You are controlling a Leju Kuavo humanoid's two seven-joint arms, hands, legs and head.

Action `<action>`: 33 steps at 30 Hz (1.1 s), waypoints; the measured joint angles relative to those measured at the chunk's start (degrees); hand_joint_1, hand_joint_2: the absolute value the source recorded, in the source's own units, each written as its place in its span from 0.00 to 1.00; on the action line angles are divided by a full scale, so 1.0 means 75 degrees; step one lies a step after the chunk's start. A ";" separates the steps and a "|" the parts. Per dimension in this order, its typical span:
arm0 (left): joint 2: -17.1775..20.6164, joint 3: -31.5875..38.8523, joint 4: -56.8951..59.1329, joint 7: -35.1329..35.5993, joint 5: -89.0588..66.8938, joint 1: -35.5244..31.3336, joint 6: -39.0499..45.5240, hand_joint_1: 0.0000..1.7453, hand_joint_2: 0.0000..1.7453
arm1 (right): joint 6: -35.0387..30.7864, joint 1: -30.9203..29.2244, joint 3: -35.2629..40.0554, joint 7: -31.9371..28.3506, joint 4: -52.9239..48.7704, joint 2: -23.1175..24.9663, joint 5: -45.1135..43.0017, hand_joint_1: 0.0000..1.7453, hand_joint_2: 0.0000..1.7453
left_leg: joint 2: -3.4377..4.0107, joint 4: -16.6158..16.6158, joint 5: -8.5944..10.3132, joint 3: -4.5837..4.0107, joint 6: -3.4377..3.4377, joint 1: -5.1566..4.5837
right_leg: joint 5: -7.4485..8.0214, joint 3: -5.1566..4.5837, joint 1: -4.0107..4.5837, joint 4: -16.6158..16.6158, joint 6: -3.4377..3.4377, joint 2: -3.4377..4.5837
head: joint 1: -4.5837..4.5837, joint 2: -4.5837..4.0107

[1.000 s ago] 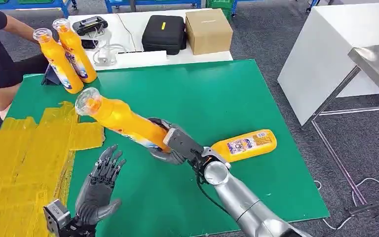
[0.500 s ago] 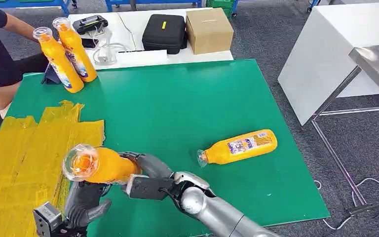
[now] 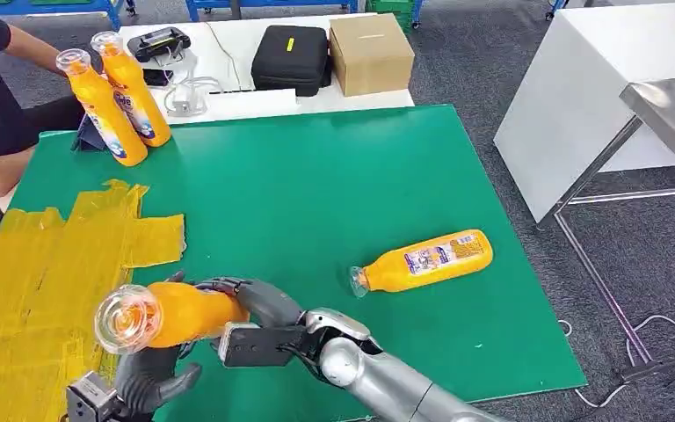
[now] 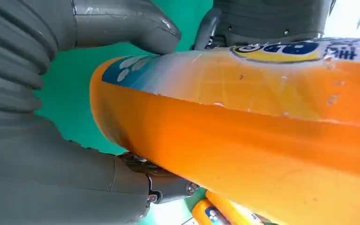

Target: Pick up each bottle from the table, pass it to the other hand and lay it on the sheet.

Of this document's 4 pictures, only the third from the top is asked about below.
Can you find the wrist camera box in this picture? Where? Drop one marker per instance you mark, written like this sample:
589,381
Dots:
262,346
90,399

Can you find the green crate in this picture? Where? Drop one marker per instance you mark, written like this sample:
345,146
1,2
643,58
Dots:
393,9

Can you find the black phone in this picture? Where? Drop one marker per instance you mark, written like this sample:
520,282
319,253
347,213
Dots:
157,77

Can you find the black zip case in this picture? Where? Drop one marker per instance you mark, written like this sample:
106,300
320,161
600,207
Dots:
291,58

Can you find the orange drink bottle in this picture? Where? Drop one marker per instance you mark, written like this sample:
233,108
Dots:
104,116
430,262
136,99
186,314

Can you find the white board panel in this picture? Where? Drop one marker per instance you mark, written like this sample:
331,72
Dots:
564,99

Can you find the blue tablet folder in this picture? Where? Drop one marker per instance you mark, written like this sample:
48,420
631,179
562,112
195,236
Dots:
84,140

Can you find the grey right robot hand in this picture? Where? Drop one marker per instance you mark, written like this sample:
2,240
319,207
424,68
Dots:
270,306

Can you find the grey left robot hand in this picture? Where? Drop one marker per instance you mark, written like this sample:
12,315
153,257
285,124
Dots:
145,381

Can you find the white table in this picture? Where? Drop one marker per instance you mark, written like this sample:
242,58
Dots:
227,52

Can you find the yellow sheet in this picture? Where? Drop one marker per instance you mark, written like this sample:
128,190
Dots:
34,303

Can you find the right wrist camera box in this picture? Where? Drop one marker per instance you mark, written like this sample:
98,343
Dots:
262,346

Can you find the green table mat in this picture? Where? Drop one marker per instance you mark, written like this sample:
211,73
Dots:
314,186

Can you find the black handheld controller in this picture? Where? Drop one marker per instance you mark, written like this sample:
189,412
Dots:
157,43

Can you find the blue cart frame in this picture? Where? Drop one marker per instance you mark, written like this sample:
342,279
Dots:
52,7
554,6
195,7

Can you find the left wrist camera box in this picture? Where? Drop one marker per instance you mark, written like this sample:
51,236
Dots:
90,399

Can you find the brown cardboard box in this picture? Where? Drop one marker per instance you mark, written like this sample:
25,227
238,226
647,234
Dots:
372,55

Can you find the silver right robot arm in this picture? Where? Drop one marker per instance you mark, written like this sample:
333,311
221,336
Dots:
372,378

